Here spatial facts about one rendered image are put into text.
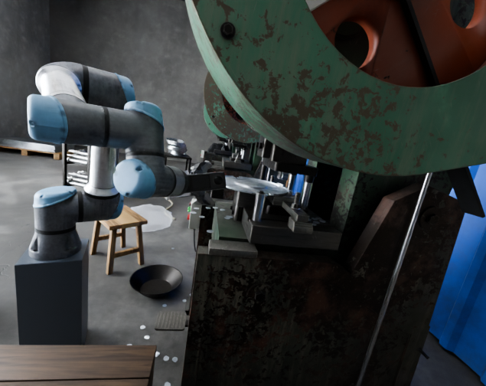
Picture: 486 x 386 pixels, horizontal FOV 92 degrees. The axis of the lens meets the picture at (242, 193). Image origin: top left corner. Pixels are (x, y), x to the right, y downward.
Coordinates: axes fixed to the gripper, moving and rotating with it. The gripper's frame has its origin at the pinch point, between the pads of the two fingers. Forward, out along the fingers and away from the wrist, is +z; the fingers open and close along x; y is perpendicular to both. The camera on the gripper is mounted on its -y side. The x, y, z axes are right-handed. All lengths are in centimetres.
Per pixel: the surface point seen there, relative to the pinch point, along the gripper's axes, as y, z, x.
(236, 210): -2.9, 11.7, 9.8
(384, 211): -51, 11, 14
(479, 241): -109, 81, 39
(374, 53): -45, -18, -21
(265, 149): -15.9, 10.7, -10.9
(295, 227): -24.7, 0.0, 15.7
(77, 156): 214, 122, -59
